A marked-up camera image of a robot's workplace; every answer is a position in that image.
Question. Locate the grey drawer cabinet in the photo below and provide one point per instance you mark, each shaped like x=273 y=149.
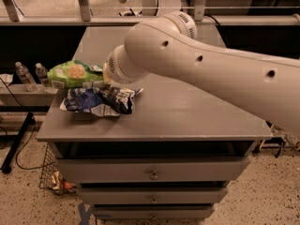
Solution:
x=195 y=142

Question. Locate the green rice chip bag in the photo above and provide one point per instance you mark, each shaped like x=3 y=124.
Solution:
x=74 y=74

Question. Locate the clear water bottle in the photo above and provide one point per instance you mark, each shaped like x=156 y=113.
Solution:
x=42 y=74
x=25 y=76

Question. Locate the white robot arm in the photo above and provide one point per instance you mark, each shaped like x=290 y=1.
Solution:
x=267 y=86

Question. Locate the right clear water bottle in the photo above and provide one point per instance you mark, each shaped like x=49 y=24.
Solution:
x=42 y=74

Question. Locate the blue chip bag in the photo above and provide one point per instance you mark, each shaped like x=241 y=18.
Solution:
x=106 y=101

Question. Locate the black metal stand leg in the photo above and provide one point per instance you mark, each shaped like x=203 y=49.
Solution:
x=16 y=140

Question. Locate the yellow metal frame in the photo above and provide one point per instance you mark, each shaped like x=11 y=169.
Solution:
x=280 y=137

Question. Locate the wire mesh waste basket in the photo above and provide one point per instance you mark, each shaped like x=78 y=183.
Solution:
x=51 y=179

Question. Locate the left clear water bottle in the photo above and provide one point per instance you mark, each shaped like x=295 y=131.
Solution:
x=25 y=76

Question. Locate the top drawer knob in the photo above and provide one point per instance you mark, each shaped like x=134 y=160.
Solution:
x=153 y=176

